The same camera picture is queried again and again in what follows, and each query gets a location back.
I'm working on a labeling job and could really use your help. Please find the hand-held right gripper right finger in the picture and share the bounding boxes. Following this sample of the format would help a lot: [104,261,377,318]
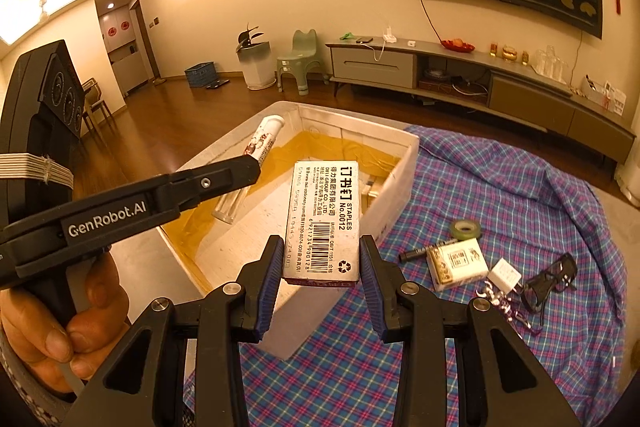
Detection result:
[360,234,583,427]

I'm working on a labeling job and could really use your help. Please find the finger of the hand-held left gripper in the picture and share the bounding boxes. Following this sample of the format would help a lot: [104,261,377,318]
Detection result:
[152,153,262,215]

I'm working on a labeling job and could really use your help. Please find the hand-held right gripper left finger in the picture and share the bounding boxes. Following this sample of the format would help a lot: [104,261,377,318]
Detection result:
[60,234,286,427]

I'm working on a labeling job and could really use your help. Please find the black marker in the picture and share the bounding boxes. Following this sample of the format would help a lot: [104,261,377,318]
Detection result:
[398,243,453,264]

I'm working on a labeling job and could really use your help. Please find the small glass spray bottle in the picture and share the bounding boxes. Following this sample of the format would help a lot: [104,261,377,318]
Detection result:
[212,116,287,224]

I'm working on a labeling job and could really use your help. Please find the white staples box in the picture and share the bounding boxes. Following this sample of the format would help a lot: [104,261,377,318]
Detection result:
[281,159,362,289]

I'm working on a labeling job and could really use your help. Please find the tissue pack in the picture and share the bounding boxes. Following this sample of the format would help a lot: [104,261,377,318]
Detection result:
[426,238,488,293]

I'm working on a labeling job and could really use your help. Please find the green tape roll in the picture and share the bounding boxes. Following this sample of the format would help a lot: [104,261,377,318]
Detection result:
[450,221,482,243]

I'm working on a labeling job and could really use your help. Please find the silver keychain figure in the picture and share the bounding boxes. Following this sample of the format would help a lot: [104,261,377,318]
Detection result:
[475,286,541,335]

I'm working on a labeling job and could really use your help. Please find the white charger plug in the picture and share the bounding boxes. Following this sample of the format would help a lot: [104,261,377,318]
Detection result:
[486,258,522,295]

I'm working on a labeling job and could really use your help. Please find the white foam box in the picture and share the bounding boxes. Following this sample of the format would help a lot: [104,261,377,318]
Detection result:
[156,101,420,360]

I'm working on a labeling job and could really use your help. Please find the black glasses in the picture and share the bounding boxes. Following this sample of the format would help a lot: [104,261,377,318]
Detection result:
[520,253,578,325]

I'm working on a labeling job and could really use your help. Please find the person's left hand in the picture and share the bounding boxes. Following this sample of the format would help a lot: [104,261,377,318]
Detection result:
[0,252,133,395]

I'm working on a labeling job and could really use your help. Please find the blue plastic crate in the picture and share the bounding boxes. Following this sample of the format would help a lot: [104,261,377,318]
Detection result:
[184,62,218,88]

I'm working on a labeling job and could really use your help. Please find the white planter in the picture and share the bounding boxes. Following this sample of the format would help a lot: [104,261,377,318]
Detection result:
[237,42,277,90]

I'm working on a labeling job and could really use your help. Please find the wooden dining chair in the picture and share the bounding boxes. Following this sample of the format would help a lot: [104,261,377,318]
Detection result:
[80,77,108,132]

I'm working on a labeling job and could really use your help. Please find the green potted plant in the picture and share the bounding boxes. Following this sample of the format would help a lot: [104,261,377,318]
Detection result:
[236,23,266,52]

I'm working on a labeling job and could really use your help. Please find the green plastic chair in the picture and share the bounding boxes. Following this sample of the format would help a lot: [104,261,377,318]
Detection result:
[276,28,330,96]

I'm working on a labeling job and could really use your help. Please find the plaid cloth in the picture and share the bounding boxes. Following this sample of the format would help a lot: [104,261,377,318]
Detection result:
[182,124,628,427]

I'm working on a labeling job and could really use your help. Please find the grey television cabinet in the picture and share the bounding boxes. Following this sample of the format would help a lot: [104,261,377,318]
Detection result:
[325,38,637,158]

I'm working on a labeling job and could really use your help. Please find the red fruit plate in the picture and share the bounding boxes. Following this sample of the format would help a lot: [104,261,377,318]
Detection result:
[436,38,476,54]

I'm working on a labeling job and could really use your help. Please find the amber tea cups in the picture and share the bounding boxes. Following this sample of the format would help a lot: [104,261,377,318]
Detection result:
[489,42,531,65]

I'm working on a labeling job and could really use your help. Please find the glass jars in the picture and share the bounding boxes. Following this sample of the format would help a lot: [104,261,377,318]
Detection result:
[532,47,571,80]

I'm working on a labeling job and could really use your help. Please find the white card box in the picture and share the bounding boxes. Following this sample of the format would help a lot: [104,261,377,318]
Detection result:
[580,76,628,110]

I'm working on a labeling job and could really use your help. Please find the grey ribbon cable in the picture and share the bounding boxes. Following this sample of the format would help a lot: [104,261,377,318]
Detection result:
[0,153,76,186]

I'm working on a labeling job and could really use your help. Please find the black television cable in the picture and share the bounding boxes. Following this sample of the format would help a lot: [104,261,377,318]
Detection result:
[418,0,444,44]

